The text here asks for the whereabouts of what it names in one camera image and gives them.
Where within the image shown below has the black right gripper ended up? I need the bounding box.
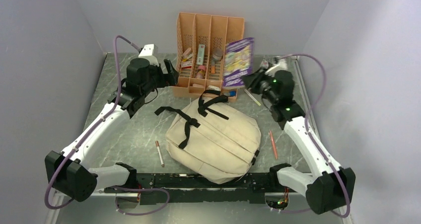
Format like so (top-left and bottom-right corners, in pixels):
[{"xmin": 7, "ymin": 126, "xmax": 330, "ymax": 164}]
[{"xmin": 241, "ymin": 66, "xmax": 278, "ymax": 104}]

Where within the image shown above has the purple Treehouse book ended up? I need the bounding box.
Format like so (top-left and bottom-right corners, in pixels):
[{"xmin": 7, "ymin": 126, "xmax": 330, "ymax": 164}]
[{"xmin": 222, "ymin": 37, "xmax": 255, "ymax": 89}]

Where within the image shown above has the beige canvas backpack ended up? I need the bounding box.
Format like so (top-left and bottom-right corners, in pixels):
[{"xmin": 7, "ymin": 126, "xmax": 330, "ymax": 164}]
[{"xmin": 155, "ymin": 89, "xmax": 261, "ymax": 184}]

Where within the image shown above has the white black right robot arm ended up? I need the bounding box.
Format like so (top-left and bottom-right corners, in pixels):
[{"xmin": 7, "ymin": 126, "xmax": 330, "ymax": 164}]
[{"xmin": 241, "ymin": 69, "xmax": 355, "ymax": 218}]

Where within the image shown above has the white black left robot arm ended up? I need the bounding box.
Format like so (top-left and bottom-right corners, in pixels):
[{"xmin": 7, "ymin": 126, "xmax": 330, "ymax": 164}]
[{"xmin": 45, "ymin": 58, "xmax": 179, "ymax": 202}]

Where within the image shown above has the red white small box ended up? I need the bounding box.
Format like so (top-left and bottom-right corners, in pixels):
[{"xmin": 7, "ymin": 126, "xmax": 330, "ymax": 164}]
[{"xmin": 181, "ymin": 48, "xmax": 193, "ymax": 69}]

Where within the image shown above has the pink tape roll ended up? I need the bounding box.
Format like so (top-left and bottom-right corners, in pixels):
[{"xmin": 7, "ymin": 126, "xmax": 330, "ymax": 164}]
[{"xmin": 195, "ymin": 65, "xmax": 207, "ymax": 79}]

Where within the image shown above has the teal white box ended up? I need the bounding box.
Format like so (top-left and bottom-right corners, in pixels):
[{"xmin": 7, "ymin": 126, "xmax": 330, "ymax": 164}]
[{"xmin": 196, "ymin": 44, "xmax": 206, "ymax": 65}]

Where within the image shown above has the orange plastic desk organizer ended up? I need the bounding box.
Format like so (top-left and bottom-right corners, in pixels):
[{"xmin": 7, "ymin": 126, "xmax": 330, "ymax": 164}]
[{"xmin": 172, "ymin": 12, "xmax": 245, "ymax": 102}]

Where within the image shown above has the grey glue stick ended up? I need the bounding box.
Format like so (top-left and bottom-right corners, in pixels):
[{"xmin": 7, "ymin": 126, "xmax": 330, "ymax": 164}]
[{"xmin": 210, "ymin": 48, "xmax": 223, "ymax": 74}]

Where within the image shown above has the orange pencil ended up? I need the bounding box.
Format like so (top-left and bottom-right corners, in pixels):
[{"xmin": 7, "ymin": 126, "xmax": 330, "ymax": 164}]
[{"xmin": 269, "ymin": 130, "xmax": 278, "ymax": 159}]

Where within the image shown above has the white brown marker pen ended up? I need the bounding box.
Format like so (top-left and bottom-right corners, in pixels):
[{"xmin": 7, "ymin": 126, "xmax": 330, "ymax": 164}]
[{"xmin": 155, "ymin": 141, "xmax": 165, "ymax": 167}]

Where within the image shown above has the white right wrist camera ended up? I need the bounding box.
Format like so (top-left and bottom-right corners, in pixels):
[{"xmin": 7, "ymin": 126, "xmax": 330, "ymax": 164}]
[{"xmin": 260, "ymin": 59, "xmax": 288, "ymax": 77}]

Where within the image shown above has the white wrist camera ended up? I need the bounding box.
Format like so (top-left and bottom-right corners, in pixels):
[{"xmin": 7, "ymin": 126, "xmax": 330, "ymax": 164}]
[
  {"xmin": 138, "ymin": 44, "xmax": 159, "ymax": 66},
  {"xmin": 260, "ymin": 59, "xmax": 288, "ymax": 77}
]

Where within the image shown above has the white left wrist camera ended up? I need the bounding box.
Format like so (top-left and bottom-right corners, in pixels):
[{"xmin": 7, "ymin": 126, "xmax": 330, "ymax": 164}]
[{"xmin": 138, "ymin": 44, "xmax": 159, "ymax": 66}]

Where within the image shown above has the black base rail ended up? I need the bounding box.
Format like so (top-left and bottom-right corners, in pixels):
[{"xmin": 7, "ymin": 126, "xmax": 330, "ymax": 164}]
[{"xmin": 104, "ymin": 172, "xmax": 300, "ymax": 205}]

